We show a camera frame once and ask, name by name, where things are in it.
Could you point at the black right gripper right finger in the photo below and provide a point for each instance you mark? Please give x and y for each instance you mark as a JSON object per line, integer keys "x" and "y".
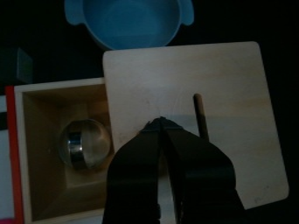
{"x": 201, "y": 180}

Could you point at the flat pink dough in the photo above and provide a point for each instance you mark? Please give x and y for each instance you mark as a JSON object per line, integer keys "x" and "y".
{"x": 4, "y": 221}

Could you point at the wooden drawer box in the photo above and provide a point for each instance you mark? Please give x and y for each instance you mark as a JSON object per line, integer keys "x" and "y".
{"x": 193, "y": 73}

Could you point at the round metal dough cutter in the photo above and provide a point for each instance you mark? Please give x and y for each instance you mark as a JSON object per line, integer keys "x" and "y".
{"x": 93, "y": 143}

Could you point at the dark block with pale stripes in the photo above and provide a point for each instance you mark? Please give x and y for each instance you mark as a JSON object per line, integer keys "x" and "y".
{"x": 18, "y": 67}

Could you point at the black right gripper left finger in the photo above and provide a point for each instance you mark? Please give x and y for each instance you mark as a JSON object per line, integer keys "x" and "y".
{"x": 132, "y": 180}

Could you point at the wooden drawer with red front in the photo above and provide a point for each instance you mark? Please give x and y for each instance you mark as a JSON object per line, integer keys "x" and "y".
{"x": 42, "y": 175}

